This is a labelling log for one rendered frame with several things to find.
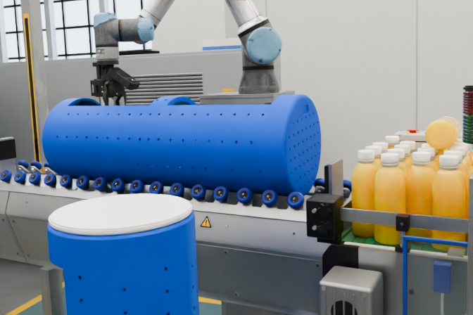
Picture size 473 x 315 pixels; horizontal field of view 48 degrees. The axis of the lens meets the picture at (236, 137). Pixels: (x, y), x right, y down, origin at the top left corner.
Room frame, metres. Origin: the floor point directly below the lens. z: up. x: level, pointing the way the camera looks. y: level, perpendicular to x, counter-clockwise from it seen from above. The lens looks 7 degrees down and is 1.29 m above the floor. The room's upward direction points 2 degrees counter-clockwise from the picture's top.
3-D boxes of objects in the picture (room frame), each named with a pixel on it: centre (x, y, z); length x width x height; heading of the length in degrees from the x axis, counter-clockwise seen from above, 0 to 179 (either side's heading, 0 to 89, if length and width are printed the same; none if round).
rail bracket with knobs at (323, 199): (1.21, -0.20, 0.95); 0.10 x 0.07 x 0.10; 152
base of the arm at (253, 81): (1.94, -0.09, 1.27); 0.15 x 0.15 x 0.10
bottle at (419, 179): (1.18, -0.42, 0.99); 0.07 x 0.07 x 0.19
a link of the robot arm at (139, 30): (1.79, 0.32, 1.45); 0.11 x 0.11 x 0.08; 5
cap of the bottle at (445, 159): (1.12, -0.45, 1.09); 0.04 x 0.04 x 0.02
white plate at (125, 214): (1.02, 0.23, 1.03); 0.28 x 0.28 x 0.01
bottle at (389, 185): (1.17, -0.34, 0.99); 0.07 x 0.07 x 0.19
